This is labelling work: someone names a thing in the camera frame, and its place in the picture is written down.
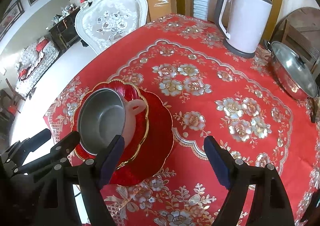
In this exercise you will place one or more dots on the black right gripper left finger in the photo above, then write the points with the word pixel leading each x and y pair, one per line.
pixel 93 175

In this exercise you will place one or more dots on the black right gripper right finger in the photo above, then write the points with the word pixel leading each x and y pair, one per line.
pixel 270 206

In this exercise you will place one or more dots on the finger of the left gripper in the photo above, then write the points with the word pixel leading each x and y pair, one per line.
pixel 60 150
pixel 18 152

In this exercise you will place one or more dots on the small red gold-rimmed plate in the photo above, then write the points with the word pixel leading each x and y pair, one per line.
pixel 129 92

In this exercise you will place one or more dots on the pink steel-lined bowl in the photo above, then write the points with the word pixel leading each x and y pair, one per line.
pixel 104 115

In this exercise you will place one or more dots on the large red glass plate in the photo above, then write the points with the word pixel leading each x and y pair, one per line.
pixel 154 150

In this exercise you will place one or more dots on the floral sofa with red cushions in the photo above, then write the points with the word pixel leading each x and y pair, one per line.
pixel 34 61

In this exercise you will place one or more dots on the dark wooden sideboard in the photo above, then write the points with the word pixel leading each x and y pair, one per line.
pixel 63 33

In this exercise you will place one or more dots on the steel pot with glass lid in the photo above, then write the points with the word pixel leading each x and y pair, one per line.
pixel 291 72

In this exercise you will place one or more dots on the framed floral painting lower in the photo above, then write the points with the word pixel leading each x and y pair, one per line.
pixel 10 17

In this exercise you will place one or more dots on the white ornate chair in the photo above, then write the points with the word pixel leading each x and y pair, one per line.
pixel 101 23

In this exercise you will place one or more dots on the red floral tablecloth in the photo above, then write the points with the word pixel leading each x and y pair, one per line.
pixel 208 92

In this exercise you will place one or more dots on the white electric kettle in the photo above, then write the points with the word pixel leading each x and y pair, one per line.
pixel 242 23

